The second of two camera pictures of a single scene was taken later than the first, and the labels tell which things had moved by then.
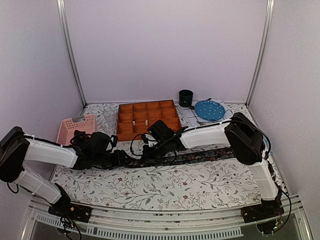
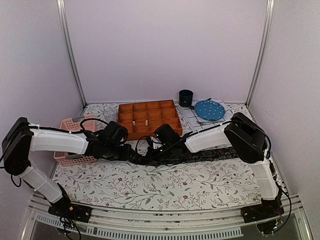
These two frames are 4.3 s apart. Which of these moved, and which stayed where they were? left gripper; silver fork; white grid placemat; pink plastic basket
Moved: left gripper
Stayed: white grid placemat; silver fork; pink plastic basket
